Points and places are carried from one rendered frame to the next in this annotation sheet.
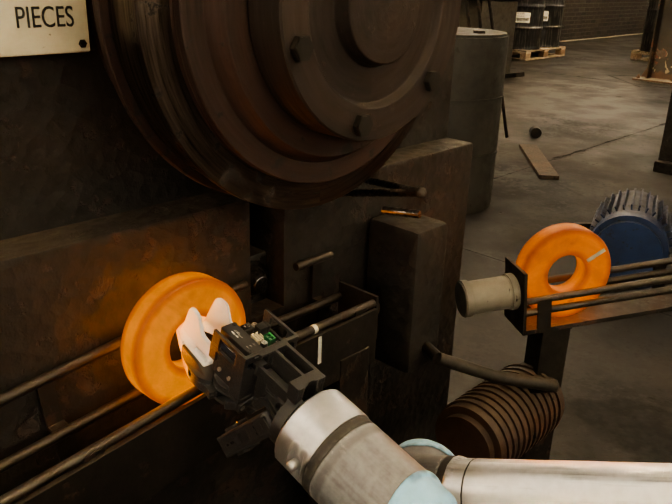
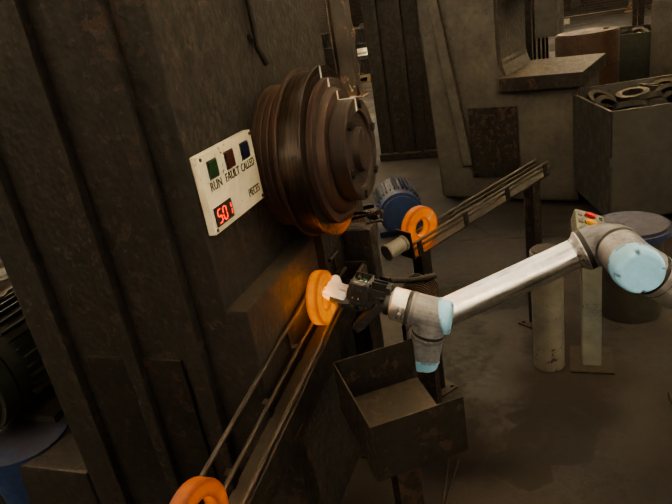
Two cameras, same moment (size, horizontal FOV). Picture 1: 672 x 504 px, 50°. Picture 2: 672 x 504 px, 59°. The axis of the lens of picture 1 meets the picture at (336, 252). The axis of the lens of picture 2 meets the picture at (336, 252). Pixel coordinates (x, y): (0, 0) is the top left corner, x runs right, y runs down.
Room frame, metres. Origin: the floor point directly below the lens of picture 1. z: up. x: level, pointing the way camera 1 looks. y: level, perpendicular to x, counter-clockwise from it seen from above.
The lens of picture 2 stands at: (-0.69, 0.66, 1.48)
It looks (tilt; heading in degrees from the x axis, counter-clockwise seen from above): 22 degrees down; 339
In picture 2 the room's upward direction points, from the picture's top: 10 degrees counter-clockwise
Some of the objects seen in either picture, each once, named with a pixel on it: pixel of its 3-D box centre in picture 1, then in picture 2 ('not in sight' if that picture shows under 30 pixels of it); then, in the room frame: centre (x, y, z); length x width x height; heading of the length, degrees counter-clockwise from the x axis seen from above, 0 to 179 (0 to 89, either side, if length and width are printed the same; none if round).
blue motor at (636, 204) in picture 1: (630, 235); (396, 204); (2.78, -1.20, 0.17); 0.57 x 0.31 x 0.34; 157
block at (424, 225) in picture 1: (402, 289); (362, 257); (1.04, -0.11, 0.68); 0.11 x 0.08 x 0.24; 47
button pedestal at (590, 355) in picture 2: not in sight; (591, 293); (0.85, -0.96, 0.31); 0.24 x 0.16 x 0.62; 137
